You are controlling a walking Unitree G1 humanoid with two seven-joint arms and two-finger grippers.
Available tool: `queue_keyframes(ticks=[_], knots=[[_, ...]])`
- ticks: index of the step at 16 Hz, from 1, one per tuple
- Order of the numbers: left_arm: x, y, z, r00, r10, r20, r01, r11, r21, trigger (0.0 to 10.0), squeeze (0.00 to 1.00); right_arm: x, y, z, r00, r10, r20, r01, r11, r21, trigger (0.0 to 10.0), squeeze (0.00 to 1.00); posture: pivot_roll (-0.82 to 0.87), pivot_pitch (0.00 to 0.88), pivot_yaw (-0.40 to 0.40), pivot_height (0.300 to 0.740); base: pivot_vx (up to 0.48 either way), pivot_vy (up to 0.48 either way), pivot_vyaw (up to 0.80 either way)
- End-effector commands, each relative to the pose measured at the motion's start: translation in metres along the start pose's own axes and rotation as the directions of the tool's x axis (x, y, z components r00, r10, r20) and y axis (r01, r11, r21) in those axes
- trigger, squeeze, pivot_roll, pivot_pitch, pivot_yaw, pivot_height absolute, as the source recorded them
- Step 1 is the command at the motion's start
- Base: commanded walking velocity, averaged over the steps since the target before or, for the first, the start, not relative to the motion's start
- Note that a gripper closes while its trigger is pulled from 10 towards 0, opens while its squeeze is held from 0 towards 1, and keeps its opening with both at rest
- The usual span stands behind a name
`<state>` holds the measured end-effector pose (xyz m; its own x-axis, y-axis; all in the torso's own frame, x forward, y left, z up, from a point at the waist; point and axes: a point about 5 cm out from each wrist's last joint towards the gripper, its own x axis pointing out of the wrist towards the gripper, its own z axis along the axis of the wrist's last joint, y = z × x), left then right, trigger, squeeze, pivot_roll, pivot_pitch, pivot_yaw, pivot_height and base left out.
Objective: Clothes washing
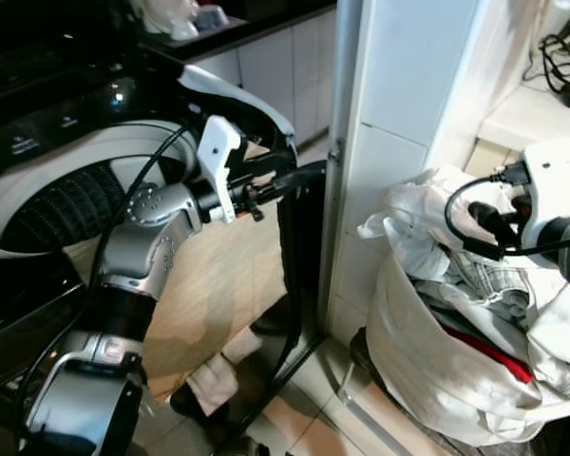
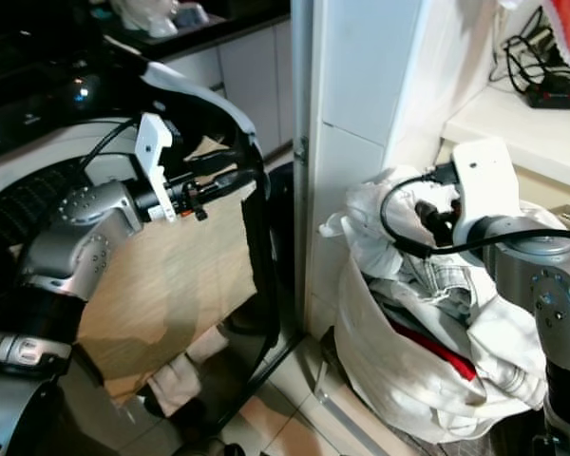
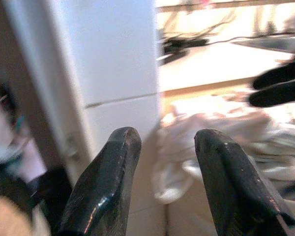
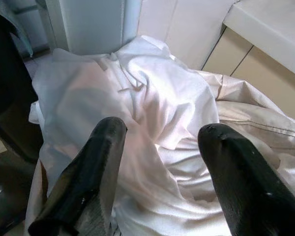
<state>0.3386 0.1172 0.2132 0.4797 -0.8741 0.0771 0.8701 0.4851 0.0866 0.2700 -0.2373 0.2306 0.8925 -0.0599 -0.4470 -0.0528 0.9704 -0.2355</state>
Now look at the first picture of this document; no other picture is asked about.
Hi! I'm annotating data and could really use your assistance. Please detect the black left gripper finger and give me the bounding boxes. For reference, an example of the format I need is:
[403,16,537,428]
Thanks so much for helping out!
[258,182,311,206]
[262,160,326,189]

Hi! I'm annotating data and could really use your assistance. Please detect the white garment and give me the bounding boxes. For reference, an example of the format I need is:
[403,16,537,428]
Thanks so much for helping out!
[358,166,525,282]

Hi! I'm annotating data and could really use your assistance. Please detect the glass washer lid black frame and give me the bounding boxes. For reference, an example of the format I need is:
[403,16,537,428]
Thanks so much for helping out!
[138,47,330,452]

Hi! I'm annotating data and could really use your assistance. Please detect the grey plaid garment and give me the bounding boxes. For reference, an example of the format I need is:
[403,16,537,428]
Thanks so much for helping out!
[435,251,535,307]

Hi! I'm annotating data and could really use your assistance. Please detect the white cabinet black countertop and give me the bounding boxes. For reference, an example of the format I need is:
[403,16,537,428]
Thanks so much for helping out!
[138,0,339,155]

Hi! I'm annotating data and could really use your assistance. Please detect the white shelf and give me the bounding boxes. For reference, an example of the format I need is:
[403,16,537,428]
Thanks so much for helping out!
[475,76,570,161]

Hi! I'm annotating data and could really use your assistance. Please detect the red garment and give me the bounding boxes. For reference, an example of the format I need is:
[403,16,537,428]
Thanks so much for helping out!
[441,321,536,386]

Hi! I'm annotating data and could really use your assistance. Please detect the white fabric laundry bag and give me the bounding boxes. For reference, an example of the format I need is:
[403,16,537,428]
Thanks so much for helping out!
[363,255,570,447]

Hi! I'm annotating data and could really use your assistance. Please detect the small white cloth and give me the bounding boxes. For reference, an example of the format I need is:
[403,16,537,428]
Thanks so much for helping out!
[185,351,244,415]

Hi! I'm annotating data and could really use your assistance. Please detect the white crumpled item on countertop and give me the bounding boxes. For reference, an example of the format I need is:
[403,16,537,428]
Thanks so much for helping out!
[133,0,202,42]

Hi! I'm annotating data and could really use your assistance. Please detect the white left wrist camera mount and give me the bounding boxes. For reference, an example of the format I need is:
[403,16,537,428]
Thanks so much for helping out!
[196,116,244,225]

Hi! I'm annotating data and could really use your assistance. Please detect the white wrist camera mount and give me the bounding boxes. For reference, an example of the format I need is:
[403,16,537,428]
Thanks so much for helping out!
[519,138,570,248]
[196,116,244,225]

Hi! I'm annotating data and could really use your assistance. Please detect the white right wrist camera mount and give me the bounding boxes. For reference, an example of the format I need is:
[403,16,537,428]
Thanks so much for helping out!
[519,138,570,248]

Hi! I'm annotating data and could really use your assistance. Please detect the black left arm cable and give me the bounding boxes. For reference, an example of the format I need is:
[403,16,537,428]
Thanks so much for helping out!
[14,123,197,447]

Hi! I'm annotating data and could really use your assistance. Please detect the black tangled cables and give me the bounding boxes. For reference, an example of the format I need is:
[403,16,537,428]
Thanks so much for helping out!
[526,5,570,96]

